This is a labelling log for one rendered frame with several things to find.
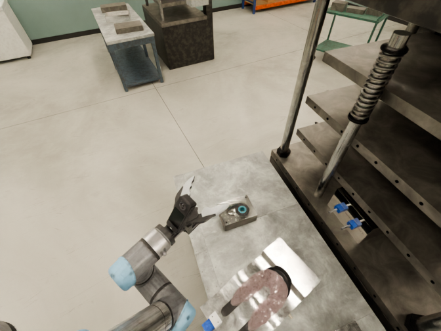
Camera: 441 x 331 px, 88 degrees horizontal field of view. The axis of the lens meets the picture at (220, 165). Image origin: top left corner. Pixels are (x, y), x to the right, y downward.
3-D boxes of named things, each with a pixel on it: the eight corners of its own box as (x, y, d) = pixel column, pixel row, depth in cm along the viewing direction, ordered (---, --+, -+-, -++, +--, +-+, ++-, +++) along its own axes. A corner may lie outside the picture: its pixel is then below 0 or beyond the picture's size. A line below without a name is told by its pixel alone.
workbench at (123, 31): (125, 92, 385) (103, 35, 319) (107, 51, 499) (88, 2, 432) (165, 82, 405) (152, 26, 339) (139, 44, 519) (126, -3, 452)
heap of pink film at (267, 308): (252, 337, 95) (254, 335, 89) (226, 298, 105) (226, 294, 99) (294, 294, 105) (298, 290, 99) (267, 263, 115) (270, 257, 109)
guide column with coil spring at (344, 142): (303, 223, 172) (403, 37, 75) (299, 217, 176) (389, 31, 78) (310, 221, 174) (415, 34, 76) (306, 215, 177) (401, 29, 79)
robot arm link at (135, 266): (113, 276, 62) (100, 265, 56) (146, 245, 67) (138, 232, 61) (130, 297, 59) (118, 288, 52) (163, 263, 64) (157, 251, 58)
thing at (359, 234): (357, 243, 127) (373, 229, 114) (327, 204, 144) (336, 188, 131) (425, 215, 138) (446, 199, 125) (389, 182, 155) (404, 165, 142)
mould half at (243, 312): (236, 368, 93) (237, 368, 85) (201, 308, 107) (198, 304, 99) (314, 286, 112) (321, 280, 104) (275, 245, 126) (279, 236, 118)
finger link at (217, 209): (227, 210, 74) (199, 215, 72) (229, 201, 70) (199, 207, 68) (229, 219, 73) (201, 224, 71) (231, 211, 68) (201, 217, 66)
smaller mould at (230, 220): (225, 231, 132) (224, 226, 127) (216, 210, 142) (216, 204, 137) (256, 220, 137) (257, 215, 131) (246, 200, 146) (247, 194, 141)
